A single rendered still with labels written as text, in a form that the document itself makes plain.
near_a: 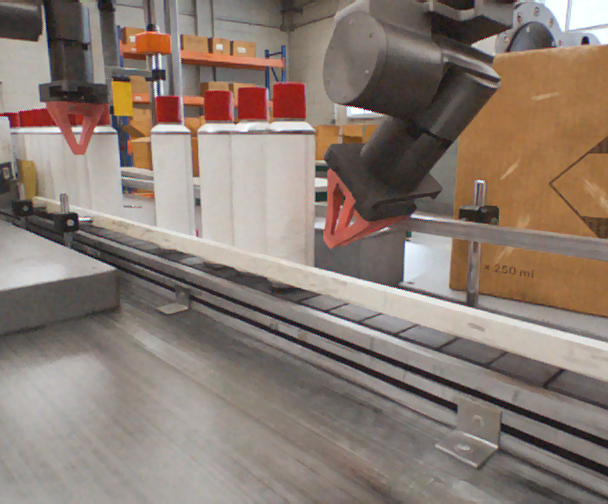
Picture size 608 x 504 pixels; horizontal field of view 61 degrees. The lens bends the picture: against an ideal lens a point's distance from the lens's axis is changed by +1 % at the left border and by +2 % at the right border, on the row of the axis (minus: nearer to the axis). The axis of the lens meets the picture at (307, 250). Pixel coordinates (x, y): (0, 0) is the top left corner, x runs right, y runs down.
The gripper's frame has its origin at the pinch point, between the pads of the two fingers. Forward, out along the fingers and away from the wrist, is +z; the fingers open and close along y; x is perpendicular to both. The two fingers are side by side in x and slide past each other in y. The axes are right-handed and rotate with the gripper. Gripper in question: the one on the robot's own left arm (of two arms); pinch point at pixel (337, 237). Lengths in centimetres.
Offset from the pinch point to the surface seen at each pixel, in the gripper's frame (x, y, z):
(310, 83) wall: -554, -635, 354
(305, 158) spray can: -7.8, 0.5, -3.1
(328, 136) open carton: -268, -366, 225
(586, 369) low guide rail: 20.8, 4.6, -12.9
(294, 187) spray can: -6.2, 1.7, -0.8
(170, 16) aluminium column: -62, -16, 13
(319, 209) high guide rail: -5.5, -3.4, 2.5
